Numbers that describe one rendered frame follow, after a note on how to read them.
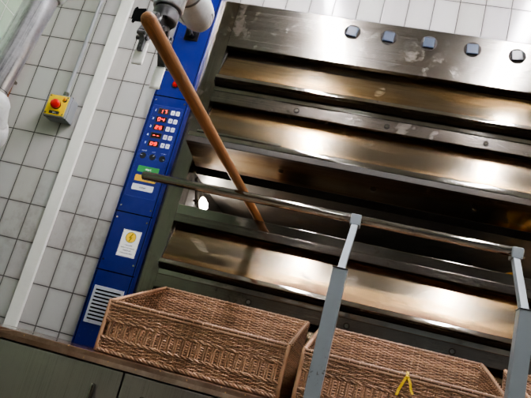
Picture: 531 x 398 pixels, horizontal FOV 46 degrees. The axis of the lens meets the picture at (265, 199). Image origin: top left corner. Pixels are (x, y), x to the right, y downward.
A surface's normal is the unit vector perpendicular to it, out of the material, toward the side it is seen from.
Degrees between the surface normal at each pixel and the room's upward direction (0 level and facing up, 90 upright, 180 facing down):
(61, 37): 90
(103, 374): 90
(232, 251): 70
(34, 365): 90
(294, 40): 90
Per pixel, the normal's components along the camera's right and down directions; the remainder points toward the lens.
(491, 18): -0.13, -0.31
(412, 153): -0.04, -0.61
